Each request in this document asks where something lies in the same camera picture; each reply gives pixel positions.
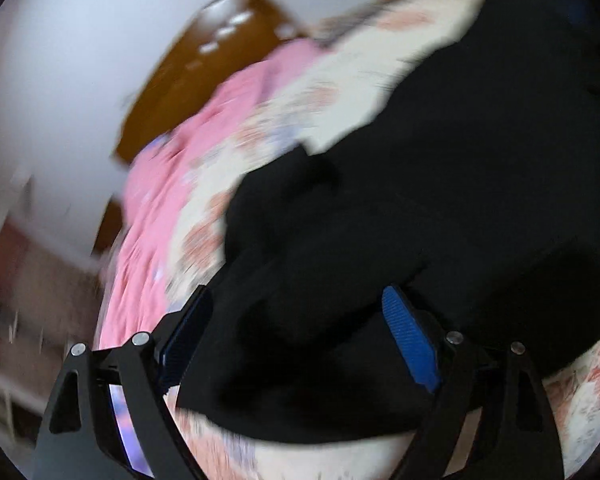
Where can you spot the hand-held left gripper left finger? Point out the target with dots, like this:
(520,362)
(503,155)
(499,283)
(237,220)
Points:
(182,337)

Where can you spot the black pants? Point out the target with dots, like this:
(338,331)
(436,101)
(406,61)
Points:
(430,200)

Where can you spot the floral cream bedsheet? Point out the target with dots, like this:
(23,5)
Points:
(330,110)

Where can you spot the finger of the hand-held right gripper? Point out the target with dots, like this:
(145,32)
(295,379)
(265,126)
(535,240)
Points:
(577,10)

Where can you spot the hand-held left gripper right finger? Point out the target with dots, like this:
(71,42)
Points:
(412,342)

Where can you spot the brown wooden headboard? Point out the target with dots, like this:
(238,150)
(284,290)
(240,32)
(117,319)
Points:
(200,70)

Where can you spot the pink blanket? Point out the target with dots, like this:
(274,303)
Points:
(190,170)

